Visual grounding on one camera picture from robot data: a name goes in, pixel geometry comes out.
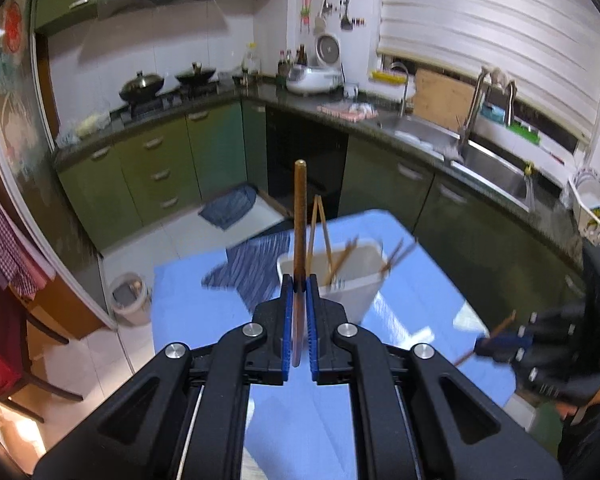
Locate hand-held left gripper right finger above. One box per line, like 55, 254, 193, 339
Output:
305, 274, 563, 480

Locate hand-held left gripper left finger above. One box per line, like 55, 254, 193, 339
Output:
32, 274, 295, 480

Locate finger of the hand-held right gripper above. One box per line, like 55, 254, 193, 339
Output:
512, 342, 584, 401
475, 305, 587, 359

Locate light brown wooden chopstick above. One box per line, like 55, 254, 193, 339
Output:
452, 310, 517, 367

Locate white plastic utensil holder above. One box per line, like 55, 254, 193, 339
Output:
276, 237, 385, 326

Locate bunch of wooden chopsticks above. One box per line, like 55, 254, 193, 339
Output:
305, 194, 420, 286

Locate dark brown wooden chopstick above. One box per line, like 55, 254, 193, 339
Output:
291, 159, 309, 368

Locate person's right forearm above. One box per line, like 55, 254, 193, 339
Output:
557, 402, 600, 480

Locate dark blue striped cloth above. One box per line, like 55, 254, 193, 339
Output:
202, 232, 292, 311

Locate blue tablecloth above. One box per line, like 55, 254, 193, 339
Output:
152, 209, 519, 480

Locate white dish rack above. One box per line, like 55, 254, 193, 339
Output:
562, 167, 600, 257

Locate blue floor rug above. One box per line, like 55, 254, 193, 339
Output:
198, 184, 258, 231

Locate beige trash bin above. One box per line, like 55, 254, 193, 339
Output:
108, 272, 153, 326

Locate green base cabinets under sink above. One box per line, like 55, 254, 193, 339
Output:
345, 135, 589, 312

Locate stainless steel sink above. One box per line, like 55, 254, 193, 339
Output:
380, 112, 537, 212

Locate black built-in appliance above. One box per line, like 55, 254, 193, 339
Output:
265, 106, 350, 221

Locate green base cabinets with drawers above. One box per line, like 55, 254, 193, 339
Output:
55, 100, 269, 252

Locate pink dish cloth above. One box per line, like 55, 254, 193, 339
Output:
317, 102, 379, 124

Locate teal plastic box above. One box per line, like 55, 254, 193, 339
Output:
481, 104, 512, 125

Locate dark stone countertop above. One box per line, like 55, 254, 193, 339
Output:
53, 82, 582, 212

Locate tall steel faucet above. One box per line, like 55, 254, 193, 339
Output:
457, 65, 519, 159

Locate white rice cooker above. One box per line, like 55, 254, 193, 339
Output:
285, 33, 344, 96

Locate black gas stove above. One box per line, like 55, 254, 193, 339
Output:
124, 82, 222, 116

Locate curved chrome faucet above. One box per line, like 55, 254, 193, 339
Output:
389, 62, 411, 119

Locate wooden cutting board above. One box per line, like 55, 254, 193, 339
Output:
413, 68, 476, 119

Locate clear oil bottle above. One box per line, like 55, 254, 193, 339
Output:
241, 42, 262, 79

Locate black wok with lid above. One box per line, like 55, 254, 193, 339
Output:
118, 70, 165, 102

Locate clear plastic bag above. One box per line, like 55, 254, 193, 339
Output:
57, 110, 112, 144

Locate dark red wooden chair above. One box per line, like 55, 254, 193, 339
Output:
0, 285, 85, 424

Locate red checkered apron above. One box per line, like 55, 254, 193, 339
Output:
0, 180, 56, 296

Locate white window blind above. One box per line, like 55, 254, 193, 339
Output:
377, 0, 600, 147

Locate frosted glass sliding door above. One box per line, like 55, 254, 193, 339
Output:
0, 0, 107, 332

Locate red paper decoration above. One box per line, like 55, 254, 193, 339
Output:
2, 2, 25, 52

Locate black wok with handle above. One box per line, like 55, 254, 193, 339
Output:
174, 62, 218, 86

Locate pink wall decoration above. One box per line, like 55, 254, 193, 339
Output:
299, 0, 315, 36

